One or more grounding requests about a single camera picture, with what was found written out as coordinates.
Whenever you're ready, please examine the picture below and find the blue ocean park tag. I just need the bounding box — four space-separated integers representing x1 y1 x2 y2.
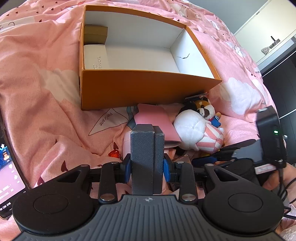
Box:
183 93 208 103

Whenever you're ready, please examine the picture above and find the black cable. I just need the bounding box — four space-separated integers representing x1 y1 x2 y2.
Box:
275 159 296 219

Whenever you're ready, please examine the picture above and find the pink fabric pouch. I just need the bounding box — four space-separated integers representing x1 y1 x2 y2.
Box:
122 129 176 195

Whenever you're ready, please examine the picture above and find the white door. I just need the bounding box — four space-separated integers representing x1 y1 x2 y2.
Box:
234 1 296 65

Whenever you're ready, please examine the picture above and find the smartphone with photo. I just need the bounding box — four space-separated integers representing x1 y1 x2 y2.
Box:
0 118 30 220

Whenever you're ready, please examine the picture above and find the black wardrobe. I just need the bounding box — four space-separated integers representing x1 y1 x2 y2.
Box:
260 55 296 149

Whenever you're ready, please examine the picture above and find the red panda plush toy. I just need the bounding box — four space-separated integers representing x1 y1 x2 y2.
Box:
179 97 222 128

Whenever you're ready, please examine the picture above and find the red heart keychain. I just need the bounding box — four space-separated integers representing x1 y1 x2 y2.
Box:
108 149 121 159

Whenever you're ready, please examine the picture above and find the black camera box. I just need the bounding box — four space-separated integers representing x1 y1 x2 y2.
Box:
256 106 287 163

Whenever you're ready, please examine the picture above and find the small gold box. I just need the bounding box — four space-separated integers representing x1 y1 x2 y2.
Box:
84 25 108 45

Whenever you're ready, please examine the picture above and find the white pink plush toy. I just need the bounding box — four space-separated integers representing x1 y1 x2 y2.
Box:
174 109 224 154

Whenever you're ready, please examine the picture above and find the long white box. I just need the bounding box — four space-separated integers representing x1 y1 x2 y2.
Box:
84 44 109 70

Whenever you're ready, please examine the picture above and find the orange cardboard box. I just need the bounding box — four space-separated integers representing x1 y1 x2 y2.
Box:
79 5 221 110

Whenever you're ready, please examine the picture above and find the person's right hand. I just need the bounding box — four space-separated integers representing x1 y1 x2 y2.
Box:
263 164 296 201

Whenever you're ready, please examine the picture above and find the black door handle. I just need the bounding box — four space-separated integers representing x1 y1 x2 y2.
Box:
269 36 280 49

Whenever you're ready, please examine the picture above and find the dark grey box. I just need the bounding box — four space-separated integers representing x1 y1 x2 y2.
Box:
130 124 165 195

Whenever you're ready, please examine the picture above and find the pink duvet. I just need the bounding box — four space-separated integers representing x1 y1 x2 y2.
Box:
1 1 274 187

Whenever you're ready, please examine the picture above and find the pink card wallet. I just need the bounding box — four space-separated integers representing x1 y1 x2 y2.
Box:
134 104 181 148

